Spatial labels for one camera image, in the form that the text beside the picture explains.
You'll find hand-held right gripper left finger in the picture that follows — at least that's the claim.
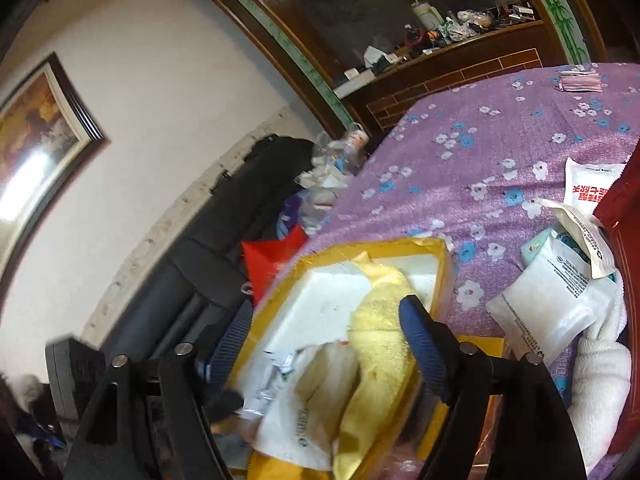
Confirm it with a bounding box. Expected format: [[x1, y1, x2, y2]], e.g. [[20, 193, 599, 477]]
[[62, 300, 256, 480]]

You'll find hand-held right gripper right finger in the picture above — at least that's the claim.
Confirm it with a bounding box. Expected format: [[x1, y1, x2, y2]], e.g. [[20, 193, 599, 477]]
[[398, 295, 588, 480]]

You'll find yellow towel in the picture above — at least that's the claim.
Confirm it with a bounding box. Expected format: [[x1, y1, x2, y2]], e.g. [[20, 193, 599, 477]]
[[332, 252, 426, 480]]

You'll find yellow box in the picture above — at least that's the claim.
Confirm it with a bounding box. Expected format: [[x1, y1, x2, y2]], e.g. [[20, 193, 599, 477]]
[[220, 237, 508, 480]]

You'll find white packet green print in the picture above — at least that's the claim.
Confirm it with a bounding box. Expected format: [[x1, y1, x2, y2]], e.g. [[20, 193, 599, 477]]
[[245, 342, 361, 471]]

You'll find red plastic bag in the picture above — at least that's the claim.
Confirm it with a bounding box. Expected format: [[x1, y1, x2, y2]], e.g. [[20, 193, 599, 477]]
[[241, 225, 308, 306]]

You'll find white plastic packet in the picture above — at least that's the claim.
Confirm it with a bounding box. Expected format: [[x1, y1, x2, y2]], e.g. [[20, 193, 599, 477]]
[[485, 237, 616, 368]]

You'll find black sofa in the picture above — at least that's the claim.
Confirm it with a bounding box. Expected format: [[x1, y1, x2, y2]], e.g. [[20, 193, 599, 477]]
[[100, 135, 321, 376]]

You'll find dark grey box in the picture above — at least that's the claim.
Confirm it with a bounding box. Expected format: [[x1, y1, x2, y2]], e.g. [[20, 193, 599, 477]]
[[45, 337, 108, 421]]

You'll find white towel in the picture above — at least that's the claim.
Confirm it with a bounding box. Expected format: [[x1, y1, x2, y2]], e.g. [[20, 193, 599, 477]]
[[567, 270, 633, 476]]

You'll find pile of clear plastic bags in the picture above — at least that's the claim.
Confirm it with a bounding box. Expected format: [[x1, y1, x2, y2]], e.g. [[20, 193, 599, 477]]
[[295, 135, 361, 236]]

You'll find purple floral tablecloth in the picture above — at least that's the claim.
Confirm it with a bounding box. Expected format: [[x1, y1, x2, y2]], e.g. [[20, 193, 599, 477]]
[[295, 62, 640, 480]]

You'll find white printed paper packet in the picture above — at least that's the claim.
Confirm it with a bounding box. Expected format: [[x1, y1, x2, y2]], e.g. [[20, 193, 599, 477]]
[[537, 199, 618, 278]]

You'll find clear plastic bottle orange label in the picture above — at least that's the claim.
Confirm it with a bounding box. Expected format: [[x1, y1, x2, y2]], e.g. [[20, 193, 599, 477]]
[[341, 122, 370, 161]]

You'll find white packet red print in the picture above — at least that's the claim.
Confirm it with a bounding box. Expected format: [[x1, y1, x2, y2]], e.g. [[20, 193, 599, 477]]
[[562, 157, 628, 211]]

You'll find wooden glass partition cabinet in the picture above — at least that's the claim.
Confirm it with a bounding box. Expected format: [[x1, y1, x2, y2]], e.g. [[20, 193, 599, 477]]
[[180, 0, 608, 136]]

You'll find framed painting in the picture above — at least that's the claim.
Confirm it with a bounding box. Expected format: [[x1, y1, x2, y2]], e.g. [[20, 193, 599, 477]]
[[0, 52, 106, 286]]

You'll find pink face mask pack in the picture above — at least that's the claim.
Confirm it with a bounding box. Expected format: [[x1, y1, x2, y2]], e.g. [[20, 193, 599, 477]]
[[557, 71, 603, 93]]

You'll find pile of assorted small items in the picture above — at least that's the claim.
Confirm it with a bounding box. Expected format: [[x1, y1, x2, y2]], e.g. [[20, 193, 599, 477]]
[[345, 2, 543, 86]]

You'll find white tumbler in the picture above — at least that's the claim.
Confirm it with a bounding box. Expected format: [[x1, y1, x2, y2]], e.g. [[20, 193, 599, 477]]
[[411, 0, 443, 31]]

